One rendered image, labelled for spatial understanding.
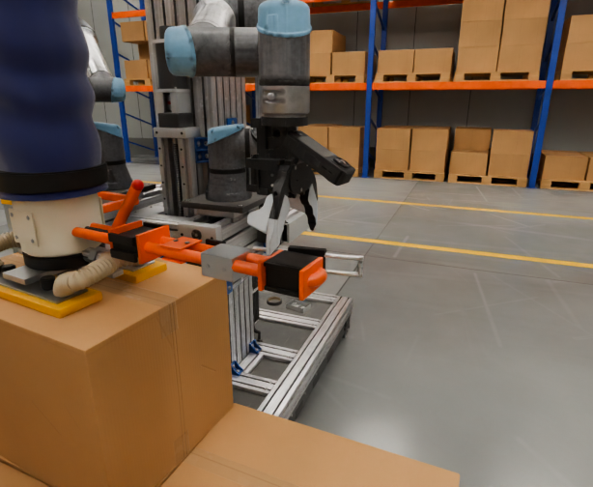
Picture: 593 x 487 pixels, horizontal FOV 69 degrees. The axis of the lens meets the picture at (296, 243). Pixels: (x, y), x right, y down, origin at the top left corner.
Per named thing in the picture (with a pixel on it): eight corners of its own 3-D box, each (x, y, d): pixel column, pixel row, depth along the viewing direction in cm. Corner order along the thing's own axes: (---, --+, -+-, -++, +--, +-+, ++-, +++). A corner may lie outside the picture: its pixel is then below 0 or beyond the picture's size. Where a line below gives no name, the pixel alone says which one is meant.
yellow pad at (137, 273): (43, 259, 114) (40, 241, 113) (77, 248, 123) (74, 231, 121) (136, 284, 99) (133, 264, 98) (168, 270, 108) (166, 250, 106)
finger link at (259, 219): (243, 250, 68) (261, 196, 70) (276, 256, 65) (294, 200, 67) (233, 243, 65) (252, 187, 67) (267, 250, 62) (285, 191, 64)
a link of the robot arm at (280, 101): (318, 86, 66) (293, 85, 59) (317, 118, 67) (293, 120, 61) (275, 86, 69) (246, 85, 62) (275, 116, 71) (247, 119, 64)
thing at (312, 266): (257, 290, 71) (256, 262, 70) (280, 274, 78) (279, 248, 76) (302, 300, 68) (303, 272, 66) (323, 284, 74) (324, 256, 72)
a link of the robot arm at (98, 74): (92, 39, 168) (127, 112, 143) (60, 36, 162) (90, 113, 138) (91, 7, 160) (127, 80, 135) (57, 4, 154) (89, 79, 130)
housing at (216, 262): (200, 276, 78) (198, 252, 77) (223, 264, 84) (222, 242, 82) (232, 283, 75) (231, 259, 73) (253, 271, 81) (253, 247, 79)
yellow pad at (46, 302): (-37, 285, 99) (-42, 265, 97) (9, 271, 107) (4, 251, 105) (60, 320, 83) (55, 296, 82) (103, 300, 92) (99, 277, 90)
